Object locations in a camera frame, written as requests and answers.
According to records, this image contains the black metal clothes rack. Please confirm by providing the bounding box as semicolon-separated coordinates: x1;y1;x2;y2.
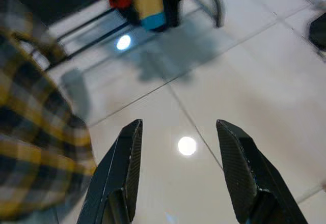
30;0;225;69

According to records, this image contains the black hanging garment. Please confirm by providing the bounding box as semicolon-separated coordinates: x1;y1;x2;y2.
161;0;185;29

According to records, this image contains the yellow plaid shirt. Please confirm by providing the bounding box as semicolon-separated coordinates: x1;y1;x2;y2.
0;0;99;224

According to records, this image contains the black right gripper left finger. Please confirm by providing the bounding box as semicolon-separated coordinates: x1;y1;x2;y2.
76;118;144;224

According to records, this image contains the red yellow blue garment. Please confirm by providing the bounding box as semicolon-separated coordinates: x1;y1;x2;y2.
61;0;168;31

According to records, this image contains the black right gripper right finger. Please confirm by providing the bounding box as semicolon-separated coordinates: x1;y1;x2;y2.
215;119;310;224

